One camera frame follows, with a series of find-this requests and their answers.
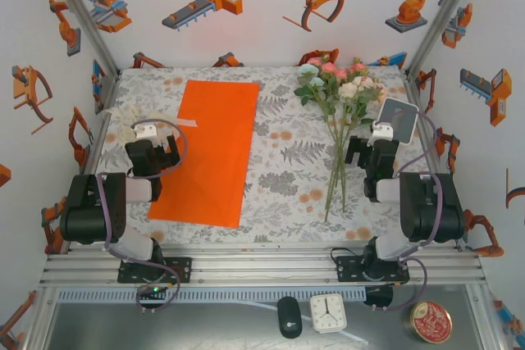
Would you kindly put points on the pale pink rose flower stem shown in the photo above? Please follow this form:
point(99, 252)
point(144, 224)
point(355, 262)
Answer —
point(375, 88)

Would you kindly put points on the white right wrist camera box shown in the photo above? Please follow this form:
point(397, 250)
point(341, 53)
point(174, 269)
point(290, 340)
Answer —
point(383, 132)

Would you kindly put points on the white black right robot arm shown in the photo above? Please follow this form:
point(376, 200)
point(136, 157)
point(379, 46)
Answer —
point(430, 206)

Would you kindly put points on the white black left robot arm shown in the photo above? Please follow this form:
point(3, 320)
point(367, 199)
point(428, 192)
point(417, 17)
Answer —
point(94, 210)

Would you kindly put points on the orange wrapping paper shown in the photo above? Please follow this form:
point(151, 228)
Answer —
point(213, 153)

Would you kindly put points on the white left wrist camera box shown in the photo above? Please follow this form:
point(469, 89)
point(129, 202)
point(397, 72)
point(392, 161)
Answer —
point(145, 132)

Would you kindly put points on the black computer mouse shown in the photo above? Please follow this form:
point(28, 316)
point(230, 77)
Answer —
point(290, 317)

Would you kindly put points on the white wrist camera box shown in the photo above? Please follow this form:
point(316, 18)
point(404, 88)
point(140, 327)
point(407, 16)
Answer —
point(145, 132)
point(383, 132)

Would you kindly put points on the aluminium frame cross rails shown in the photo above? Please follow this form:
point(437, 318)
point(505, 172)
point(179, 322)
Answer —
point(266, 264)

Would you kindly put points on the teal fake flower stem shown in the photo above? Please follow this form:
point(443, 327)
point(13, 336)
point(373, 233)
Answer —
point(308, 75)

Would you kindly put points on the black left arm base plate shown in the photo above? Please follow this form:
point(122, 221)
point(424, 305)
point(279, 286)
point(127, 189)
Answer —
point(184, 270)

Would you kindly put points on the aluminium side rail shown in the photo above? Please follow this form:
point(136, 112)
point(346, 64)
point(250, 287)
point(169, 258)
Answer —
point(93, 149)

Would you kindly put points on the aluminium corner post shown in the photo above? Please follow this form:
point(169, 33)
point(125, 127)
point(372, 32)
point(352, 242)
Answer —
point(82, 14)
point(443, 14)

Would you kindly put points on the cream rose fake flower stem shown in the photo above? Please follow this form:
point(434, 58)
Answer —
point(348, 89)

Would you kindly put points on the black controller board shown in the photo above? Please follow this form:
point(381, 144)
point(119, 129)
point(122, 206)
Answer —
point(379, 296)
point(153, 292)

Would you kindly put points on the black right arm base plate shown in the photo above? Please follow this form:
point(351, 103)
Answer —
point(346, 268)

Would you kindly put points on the white grey tissue box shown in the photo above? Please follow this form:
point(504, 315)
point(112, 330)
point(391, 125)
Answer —
point(404, 124)

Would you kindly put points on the white square clock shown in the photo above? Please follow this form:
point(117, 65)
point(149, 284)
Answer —
point(328, 313)

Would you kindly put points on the floral patterned tablecloth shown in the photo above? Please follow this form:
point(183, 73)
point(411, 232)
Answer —
point(287, 186)

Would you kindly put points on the red gold round tin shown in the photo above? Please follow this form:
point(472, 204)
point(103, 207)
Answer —
point(430, 321)

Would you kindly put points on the cream printed ribbon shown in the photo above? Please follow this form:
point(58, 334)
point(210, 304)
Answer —
point(125, 133)

